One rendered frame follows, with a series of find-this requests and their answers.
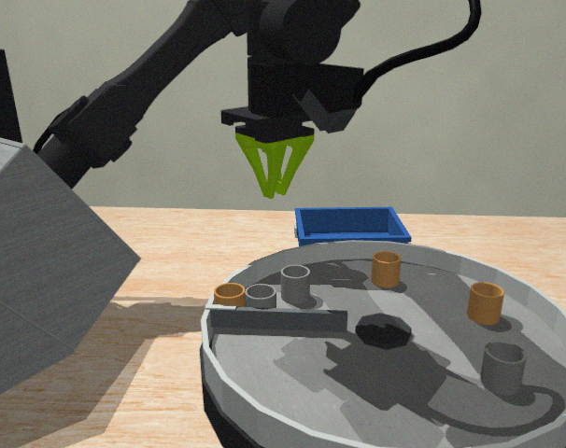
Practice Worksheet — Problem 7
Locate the bronze bushing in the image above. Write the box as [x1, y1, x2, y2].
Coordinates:
[467, 282, 504, 325]
[371, 251, 401, 287]
[214, 283, 246, 307]

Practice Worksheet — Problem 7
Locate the blue tray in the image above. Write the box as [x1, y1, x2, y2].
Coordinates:
[295, 207, 412, 246]

